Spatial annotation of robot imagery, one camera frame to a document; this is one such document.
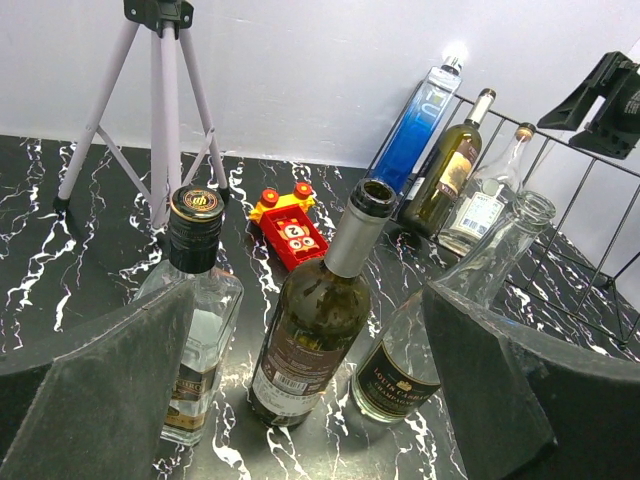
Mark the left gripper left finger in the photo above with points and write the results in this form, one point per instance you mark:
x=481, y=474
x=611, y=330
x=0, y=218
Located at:
x=90, y=404

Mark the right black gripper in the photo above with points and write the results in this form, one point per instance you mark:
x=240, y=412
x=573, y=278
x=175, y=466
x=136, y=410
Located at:
x=614, y=129

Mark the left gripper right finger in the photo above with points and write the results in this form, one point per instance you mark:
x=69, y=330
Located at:
x=525, y=405

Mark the clear bottle with blue label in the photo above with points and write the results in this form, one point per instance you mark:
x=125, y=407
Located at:
x=487, y=192

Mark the tall clear bottle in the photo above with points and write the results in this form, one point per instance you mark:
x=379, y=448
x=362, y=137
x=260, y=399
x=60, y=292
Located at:
x=398, y=373

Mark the green wine bottle silver neck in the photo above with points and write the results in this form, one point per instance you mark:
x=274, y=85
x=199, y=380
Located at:
x=445, y=171

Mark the small clear black-cap bottle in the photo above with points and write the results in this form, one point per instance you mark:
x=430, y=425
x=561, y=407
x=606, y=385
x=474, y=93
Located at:
x=195, y=221

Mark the dark green wine bottle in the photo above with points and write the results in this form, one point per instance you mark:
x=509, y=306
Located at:
x=323, y=305

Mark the blue glass bottle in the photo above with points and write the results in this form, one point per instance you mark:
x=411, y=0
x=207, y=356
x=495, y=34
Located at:
x=417, y=122

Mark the red yellow toy block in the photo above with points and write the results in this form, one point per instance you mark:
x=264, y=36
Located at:
x=284, y=221

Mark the purple music stand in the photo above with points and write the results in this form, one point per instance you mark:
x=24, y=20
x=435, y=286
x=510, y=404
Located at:
x=169, y=23

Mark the black wire wine rack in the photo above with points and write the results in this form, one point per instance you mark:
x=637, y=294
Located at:
x=559, y=280

